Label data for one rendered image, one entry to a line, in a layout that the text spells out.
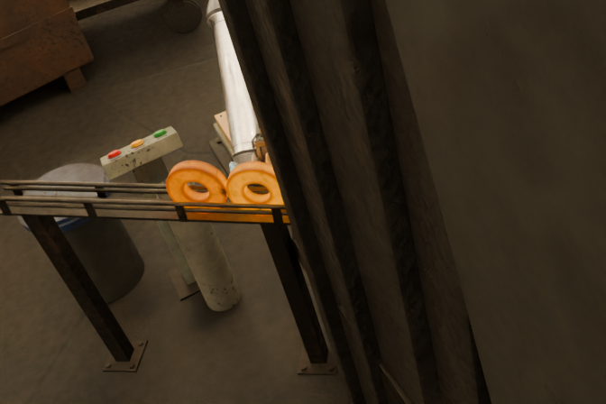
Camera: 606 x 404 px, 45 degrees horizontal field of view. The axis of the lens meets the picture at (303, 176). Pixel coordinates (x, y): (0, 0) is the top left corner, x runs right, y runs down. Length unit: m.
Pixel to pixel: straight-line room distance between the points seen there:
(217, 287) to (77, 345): 0.54
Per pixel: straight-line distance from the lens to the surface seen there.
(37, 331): 2.81
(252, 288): 2.56
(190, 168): 1.79
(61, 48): 3.91
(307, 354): 2.32
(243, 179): 1.77
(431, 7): 0.52
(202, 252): 2.32
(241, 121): 2.14
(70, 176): 2.62
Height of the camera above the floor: 1.85
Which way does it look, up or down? 39 degrees down
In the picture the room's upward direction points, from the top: 16 degrees counter-clockwise
